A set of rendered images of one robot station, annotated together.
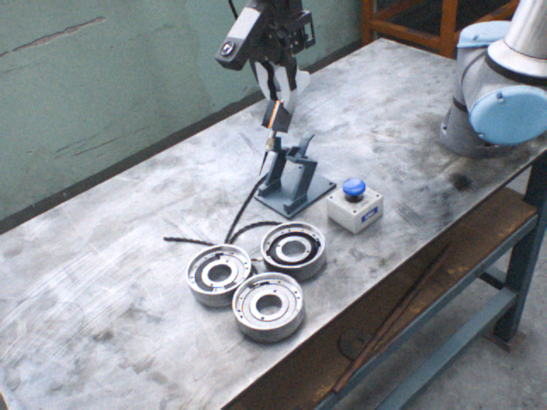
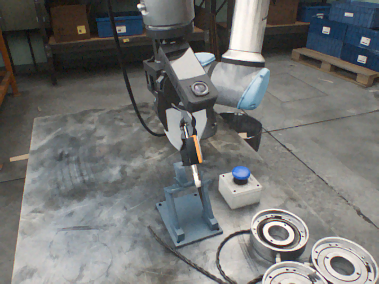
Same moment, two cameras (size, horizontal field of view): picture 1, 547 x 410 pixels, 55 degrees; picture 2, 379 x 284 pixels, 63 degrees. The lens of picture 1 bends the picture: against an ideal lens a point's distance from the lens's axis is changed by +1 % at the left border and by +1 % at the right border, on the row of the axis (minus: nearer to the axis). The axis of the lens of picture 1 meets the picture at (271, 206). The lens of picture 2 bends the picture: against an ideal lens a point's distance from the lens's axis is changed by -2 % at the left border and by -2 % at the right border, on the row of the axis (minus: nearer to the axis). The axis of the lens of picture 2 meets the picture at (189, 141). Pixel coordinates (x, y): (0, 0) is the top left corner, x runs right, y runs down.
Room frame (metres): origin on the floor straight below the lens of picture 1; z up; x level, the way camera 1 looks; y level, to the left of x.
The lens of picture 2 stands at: (0.67, 0.42, 1.28)
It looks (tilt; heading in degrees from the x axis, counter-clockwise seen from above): 31 degrees down; 283
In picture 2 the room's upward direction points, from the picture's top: straight up
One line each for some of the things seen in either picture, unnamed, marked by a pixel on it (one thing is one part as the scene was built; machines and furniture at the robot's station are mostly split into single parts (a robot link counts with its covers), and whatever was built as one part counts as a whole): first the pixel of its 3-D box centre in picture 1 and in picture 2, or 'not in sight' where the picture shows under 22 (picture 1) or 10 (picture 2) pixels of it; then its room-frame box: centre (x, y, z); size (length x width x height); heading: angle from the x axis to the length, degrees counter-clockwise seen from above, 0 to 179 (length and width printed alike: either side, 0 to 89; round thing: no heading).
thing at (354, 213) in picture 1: (356, 204); (238, 186); (0.69, -0.15, 0.82); 0.08 x 0.07 x 0.05; 123
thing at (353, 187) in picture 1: (354, 194); (240, 178); (0.69, -0.14, 0.85); 0.04 x 0.04 x 0.05
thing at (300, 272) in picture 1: (293, 252); (277, 235); (0.61, -0.02, 0.82); 0.10 x 0.10 x 0.04
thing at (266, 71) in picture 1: (276, 80); (168, 124); (0.82, -0.04, 1.02); 0.06 x 0.03 x 0.09; 130
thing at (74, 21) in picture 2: not in sight; (70, 21); (2.82, -2.86, 0.64); 0.49 x 0.40 x 0.37; 38
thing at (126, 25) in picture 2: not in sight; (118, 23); (2.38, -3.17, 0.56); 0.52 x 0.38 x 0.22; 30
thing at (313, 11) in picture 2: not in sight; (313, 12); (0.03, -4.70, 0.56); 0.52 x 0.38 x 0.22; 30
